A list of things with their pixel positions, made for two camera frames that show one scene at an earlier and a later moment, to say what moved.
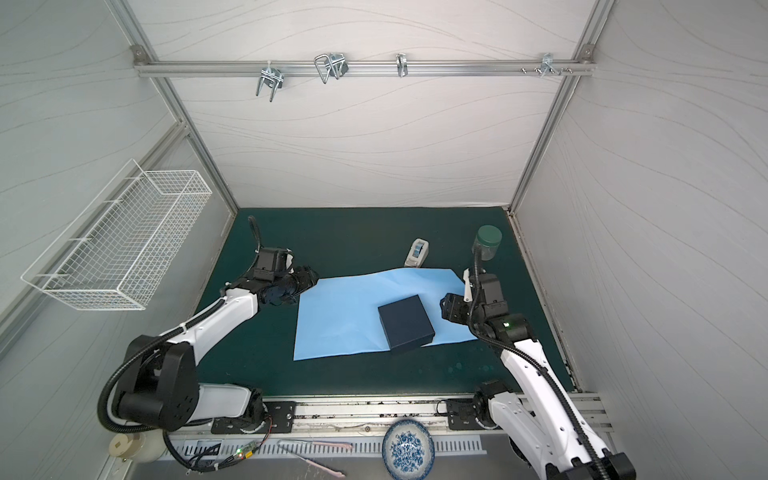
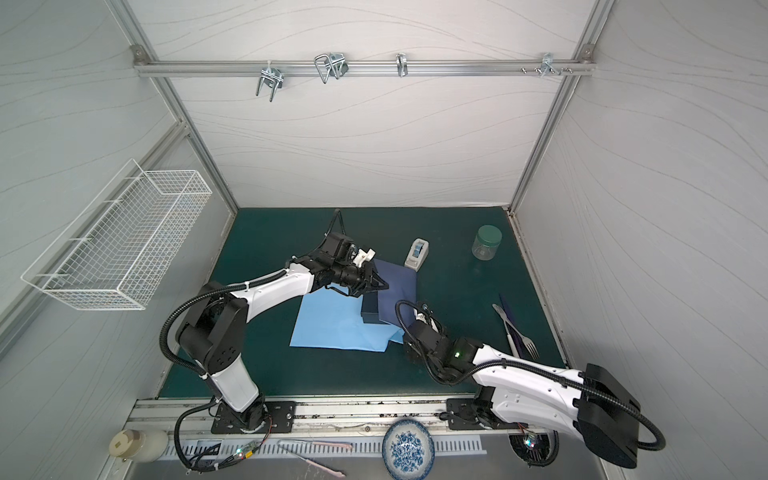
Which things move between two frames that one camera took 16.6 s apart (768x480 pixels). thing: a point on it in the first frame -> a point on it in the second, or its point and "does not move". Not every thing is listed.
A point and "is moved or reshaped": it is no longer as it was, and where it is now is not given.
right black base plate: [461, 415] does not move
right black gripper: [454, 308] -> [417, 330]
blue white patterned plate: [408, 450] does not move
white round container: [146, 445] does not move
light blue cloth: [377, 311] is moved or reshaped
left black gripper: [306, 278] -> [368, 274]
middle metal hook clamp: [330, 65] does not move
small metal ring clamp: [402, 65] does not move
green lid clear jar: [488, 238] does not move
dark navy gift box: [405, 325] -> [370, 307]
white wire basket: [118, 250] does not move
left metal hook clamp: [273, 77] does not move
